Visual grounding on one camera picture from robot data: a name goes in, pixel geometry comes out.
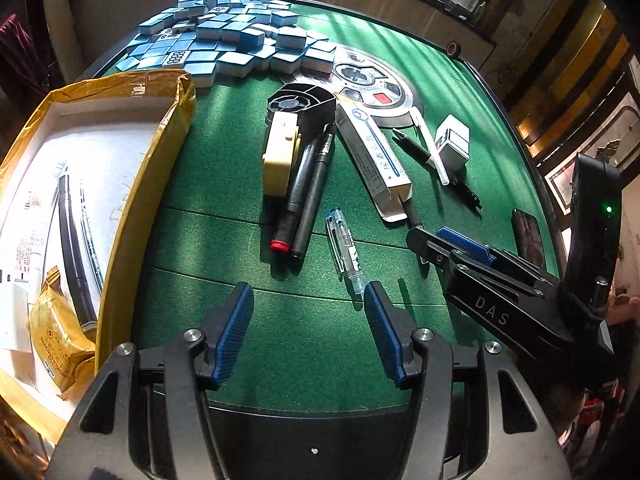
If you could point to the small white square box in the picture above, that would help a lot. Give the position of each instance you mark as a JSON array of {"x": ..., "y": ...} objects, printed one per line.
[{"x": 452, "y": 141}]

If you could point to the black smartphone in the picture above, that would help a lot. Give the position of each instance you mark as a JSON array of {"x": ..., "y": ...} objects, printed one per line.
[{"x": 528, "y": 238}]

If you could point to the black tape roll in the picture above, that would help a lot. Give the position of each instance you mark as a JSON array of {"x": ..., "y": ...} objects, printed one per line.
[{"x": 453, "y": 49}]

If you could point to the thick black marker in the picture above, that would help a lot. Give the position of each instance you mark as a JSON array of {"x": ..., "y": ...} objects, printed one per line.
[{"x": 284, "y": 234}]

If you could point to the thin black pen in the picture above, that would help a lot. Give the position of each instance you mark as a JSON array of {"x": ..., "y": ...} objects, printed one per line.
[{"x": 314, "y": 195}]

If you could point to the long white medicine carton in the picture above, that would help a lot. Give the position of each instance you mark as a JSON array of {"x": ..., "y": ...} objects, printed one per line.
[{"x": 385, "y": 178}]

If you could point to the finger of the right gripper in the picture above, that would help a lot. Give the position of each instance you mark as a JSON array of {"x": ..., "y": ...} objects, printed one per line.
[
  {"x": 473, "y": 248},
  {"x": 436, "y": 248}
]

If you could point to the clear black gel pen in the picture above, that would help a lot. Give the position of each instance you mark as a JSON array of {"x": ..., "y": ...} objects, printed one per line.
[{"x": 413, "y": 217}]

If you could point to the white plastic tube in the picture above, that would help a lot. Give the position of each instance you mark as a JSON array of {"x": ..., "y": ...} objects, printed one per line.
[{"x": 420, "y": 124}]

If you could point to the black fan part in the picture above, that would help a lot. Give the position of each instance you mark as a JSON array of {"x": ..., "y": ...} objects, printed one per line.
[{"x": 314, "y": 106}]

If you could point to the yellow tape measure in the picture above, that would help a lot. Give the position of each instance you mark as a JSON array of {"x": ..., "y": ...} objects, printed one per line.
[{"x": 279, "y": 155}]

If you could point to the yellow snack packet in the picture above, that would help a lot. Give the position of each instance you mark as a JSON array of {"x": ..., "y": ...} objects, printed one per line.
[{"x": 65, "y": 351}]

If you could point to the round table centre console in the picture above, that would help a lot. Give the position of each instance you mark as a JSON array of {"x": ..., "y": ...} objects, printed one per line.
[{"x": 387, "y": 95}]

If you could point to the pile of blue mahjong tiles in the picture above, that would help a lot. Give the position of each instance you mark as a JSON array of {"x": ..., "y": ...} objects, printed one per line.
[{"x": 230, "y": 38}]

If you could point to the black curved band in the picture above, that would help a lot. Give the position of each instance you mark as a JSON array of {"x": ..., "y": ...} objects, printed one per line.
[{"x": 74, "y": 267}]

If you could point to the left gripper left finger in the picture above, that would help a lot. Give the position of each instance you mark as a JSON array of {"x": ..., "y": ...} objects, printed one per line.
[{"x": 224, "y": 330}]

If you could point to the yellow cardboard box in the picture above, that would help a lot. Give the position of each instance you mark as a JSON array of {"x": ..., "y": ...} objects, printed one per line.
[{"x": 117, "y": 137}]

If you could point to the framed wall picture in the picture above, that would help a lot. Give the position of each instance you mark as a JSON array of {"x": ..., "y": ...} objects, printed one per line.
[{"x": 615, "y": 141}]

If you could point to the clear pen barrel blue cap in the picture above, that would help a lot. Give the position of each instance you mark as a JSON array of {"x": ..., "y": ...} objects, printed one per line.
[{"x": 344, "y": 251}]

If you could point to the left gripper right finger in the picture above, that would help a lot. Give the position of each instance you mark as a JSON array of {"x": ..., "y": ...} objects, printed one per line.
[{"x": 392, "y": 330}]

